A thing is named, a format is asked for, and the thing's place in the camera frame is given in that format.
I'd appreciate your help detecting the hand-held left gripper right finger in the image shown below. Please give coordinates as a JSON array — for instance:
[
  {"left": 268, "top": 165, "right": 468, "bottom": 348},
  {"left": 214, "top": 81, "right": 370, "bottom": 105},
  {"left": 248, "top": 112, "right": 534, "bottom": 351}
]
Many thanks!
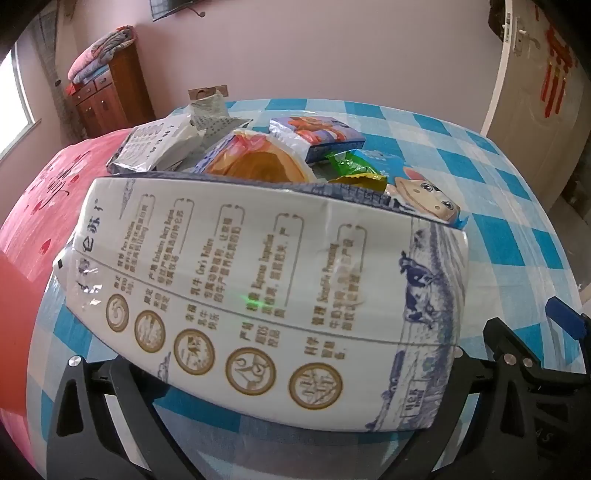
[{"left": 397, "top": 347, "right": 546, "bottom": 480}]

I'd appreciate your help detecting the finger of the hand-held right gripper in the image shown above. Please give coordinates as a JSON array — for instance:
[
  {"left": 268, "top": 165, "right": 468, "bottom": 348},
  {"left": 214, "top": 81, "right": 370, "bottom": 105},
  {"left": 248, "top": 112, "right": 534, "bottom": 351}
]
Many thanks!
[
  {"left": 545, "top": 298, "right": 591, "bottom": 370},
  {"left": 482, "top": 318, "right": 546, "bottom": 370}
]

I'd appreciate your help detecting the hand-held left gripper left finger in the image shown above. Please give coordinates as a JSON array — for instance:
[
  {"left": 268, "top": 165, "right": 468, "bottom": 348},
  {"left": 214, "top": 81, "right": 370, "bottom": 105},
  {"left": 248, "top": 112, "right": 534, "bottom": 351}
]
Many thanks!
[{"left": 46, "top": 355, "right": 185, "bottom": 480}]

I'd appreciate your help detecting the purple cartoon bear tissue pack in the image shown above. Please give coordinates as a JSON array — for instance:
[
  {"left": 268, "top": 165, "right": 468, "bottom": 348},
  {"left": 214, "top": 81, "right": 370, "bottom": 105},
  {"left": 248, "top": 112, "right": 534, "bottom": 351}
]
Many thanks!
[{"left": 269, "top": 115, "right": 365, "bottom": 164}]

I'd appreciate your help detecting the grey printed foil wrapper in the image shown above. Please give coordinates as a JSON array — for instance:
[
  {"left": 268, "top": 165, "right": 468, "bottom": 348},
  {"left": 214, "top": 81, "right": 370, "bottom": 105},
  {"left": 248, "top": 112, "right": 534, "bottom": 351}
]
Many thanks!
[{"left": 189, "top": 91, "right": 254, "bottom": 144}]

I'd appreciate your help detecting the cartoon cow milk pack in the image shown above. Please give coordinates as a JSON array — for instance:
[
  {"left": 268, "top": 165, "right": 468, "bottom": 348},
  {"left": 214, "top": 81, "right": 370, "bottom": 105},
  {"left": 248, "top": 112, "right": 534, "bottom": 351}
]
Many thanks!
[{"left": 385, "top": 167, "right": 467, "bottom": 229}]

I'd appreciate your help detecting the blue white checkered tablecloth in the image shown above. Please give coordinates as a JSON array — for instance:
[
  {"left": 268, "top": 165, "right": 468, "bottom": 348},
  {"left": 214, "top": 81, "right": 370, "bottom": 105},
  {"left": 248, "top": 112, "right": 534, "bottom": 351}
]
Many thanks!
[{"left": 28, "top": 97, "right": 583, "bottom": 480}]

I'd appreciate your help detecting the pink heart-print bed blanket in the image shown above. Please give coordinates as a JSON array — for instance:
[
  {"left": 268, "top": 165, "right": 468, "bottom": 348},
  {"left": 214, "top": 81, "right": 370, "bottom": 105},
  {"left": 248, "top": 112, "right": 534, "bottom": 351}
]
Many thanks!
[{"left": 0, "top": 129, "right": 139, "bottom": 480}]

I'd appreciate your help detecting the yellow snack wrapper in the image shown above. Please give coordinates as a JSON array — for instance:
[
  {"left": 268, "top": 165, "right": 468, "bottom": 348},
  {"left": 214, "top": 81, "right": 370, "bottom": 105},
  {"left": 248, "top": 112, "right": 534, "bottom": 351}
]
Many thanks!
[{"left": 330, "top": 174, "right": 389, "bottom": 197}]

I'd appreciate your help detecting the white door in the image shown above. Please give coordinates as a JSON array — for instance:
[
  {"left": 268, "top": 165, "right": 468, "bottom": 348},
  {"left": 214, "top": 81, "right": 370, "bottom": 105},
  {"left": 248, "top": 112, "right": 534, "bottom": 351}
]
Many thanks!
[{"left": 480, "top": 0, "right": 591, "bottom": 185}]

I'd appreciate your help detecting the green snack wrapper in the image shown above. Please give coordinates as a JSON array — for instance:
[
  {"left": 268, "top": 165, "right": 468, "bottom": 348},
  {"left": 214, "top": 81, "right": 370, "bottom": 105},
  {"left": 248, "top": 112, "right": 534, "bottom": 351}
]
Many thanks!
[{"left": 323, "top": 150, "right": 386, "bottom": 179}]

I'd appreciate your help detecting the white printed foil wrapper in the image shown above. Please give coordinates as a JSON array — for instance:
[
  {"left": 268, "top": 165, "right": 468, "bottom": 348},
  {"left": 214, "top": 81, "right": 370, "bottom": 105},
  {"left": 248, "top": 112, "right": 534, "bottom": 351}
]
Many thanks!
[{"left": 107, "top": 115, "right": 208, "bottom": 176}]

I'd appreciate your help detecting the red door decoration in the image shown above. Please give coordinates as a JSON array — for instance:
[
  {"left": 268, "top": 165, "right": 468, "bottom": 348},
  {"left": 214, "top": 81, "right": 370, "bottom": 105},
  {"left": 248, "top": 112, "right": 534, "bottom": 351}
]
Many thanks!
[{"left": 536, "top": 9, "right": 580, "bottom": 118}]

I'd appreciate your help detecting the brown wooden cabinet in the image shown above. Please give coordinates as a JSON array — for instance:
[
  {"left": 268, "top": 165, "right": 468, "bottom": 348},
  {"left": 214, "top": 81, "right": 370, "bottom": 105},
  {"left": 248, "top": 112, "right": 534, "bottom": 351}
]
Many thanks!
[{"left": 69, "top": 41, "right": 155, "bottom": 139}]

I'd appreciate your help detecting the window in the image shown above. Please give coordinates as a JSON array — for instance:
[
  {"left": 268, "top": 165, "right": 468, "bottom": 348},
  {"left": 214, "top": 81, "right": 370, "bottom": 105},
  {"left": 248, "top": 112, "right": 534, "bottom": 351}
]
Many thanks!
[{"left": 0, "top": 46, "right": 37, "bottom": 162}]

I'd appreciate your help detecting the grey checkered curtain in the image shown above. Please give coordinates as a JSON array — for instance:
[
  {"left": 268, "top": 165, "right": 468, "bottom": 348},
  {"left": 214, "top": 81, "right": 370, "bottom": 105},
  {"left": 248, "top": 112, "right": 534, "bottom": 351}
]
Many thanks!
[{"left": 34, "top": 0, "right": 80, "bottom": 144}]

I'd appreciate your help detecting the stack of folded blankets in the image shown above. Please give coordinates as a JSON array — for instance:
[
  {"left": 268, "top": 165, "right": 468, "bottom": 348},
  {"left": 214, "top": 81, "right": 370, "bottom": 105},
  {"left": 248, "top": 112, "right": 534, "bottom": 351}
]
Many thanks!
[{"left": 68, "top": 25, "right": 137, "bottom": 86}]

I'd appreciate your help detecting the silver door handle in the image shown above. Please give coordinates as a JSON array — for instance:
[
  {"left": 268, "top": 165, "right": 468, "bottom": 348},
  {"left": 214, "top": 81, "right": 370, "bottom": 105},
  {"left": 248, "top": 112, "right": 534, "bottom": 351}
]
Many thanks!
[{"left": 512, "top": 18, "right": 541, "bottom": 54}]

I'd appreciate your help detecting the wall socket strip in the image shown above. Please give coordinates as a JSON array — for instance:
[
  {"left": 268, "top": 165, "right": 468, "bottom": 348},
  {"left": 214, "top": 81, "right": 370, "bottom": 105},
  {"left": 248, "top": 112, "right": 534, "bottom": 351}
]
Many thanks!
[{"left": 188, "top": 84, "right": 229, "bottom": 100}]

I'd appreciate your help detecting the black wall television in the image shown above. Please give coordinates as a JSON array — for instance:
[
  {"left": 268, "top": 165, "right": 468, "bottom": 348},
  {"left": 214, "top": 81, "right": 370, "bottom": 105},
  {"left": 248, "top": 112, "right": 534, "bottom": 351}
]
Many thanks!
[{"left": 150, "top": 0, "right": 208, "bottom": 21}]

